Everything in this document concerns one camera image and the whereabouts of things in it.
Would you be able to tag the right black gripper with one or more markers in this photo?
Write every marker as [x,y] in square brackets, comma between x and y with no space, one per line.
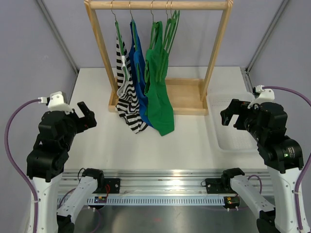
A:
[237,107]

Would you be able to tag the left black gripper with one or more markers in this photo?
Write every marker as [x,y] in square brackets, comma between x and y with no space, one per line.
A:
[86,122]

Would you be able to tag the black white striped tank top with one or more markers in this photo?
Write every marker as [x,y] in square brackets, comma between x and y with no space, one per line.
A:
[127,105]

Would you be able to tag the blue tank top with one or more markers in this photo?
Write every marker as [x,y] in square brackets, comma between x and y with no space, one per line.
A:
[140,86]

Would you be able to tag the green hanger of striped top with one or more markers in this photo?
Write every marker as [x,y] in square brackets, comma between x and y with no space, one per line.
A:
[121,59]

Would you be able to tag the green tank top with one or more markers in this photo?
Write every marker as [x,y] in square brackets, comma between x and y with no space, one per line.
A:
[159,110]

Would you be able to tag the green hanger of blue top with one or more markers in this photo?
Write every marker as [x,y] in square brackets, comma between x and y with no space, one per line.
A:
[134,47]

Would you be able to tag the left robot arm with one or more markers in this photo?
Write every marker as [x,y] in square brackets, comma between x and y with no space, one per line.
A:
[45,167]

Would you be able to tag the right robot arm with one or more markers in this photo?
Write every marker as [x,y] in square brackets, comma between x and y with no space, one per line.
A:
[283,157]

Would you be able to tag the empty green hanger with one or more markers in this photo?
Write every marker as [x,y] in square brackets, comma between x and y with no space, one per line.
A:
[165,47]
[176,17]

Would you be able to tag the wooden clothes rack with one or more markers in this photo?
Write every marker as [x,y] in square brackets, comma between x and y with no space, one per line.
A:
[187,96]

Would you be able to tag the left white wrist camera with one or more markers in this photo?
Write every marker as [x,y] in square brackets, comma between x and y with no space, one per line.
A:
[56,102]

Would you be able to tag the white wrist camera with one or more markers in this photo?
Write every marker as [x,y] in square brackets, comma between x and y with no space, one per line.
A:
[56,102]
[262,95]

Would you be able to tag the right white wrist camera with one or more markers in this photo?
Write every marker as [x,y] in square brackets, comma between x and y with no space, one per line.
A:
[262,95]

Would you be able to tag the aluminium mounting rail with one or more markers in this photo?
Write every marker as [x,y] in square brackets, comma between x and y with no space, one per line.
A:
[174,182]

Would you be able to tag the white slotted cable duct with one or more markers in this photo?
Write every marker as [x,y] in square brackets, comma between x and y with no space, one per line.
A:
[158,201]

